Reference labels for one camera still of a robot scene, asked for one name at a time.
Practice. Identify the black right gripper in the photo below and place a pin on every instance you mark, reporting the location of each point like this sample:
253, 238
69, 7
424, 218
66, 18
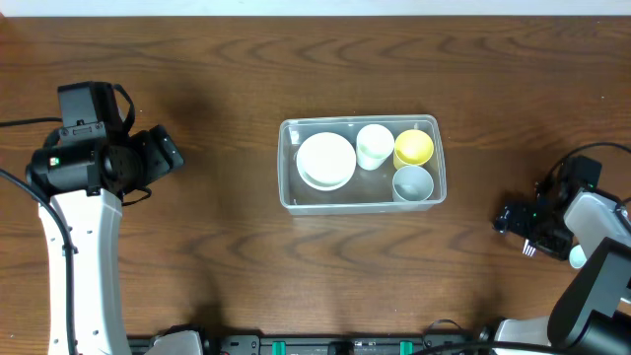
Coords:
554, 246

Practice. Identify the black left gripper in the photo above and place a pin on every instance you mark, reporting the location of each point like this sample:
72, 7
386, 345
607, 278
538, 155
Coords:
166, 154

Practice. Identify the white plastic fork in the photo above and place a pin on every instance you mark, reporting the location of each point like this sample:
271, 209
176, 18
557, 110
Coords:
529, 250

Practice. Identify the light blue plastic spoon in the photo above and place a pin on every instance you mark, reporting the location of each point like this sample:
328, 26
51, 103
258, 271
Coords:
577, 257

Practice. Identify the grey plastic cup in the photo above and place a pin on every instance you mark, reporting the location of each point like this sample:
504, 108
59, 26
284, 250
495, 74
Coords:
412, 183

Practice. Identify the yellow plastic cup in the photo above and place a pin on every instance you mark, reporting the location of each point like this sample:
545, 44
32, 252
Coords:
412, 147

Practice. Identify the white plastic cup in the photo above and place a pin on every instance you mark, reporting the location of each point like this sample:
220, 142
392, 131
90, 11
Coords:
374, 143

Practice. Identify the white plastic bowl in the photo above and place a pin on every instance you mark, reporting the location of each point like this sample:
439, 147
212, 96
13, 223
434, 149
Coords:
326, 161

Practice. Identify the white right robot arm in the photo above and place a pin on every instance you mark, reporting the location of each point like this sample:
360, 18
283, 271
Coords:
570, 211

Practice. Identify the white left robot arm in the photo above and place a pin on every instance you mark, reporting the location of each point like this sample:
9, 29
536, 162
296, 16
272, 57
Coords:
81, 226

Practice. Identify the clear plastic storage container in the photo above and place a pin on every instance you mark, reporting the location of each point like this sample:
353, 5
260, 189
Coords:
365, 192

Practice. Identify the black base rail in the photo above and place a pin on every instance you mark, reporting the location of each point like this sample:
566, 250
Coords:
257, 343

